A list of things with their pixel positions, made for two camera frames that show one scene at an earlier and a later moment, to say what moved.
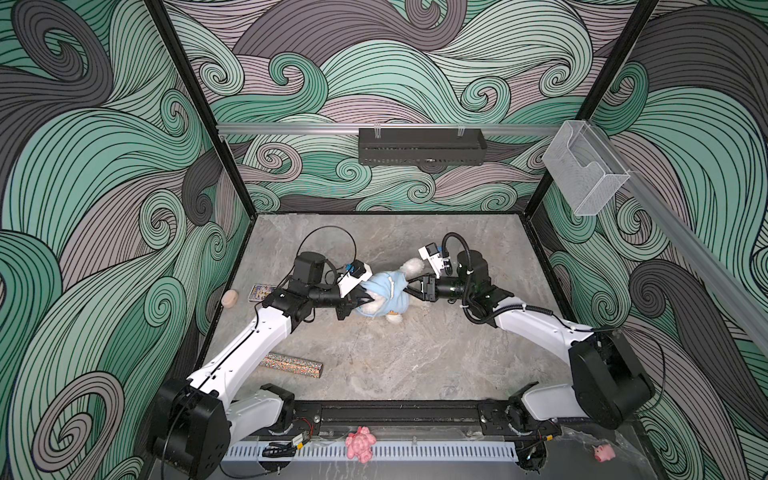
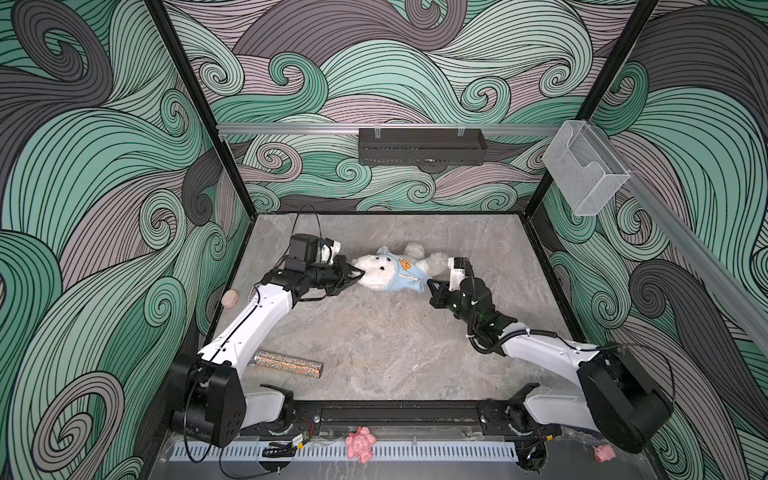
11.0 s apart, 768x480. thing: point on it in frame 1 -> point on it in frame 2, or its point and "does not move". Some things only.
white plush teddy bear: x=410 y=268 -> x=380 y=272
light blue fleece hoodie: x=393 y=285 -> x=409 y=276
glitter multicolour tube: x=292 y=364 does not move
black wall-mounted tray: x=422 y=146 does not move
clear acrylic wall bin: x=584 y=166 does not move
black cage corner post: x=638 y=20 does not move
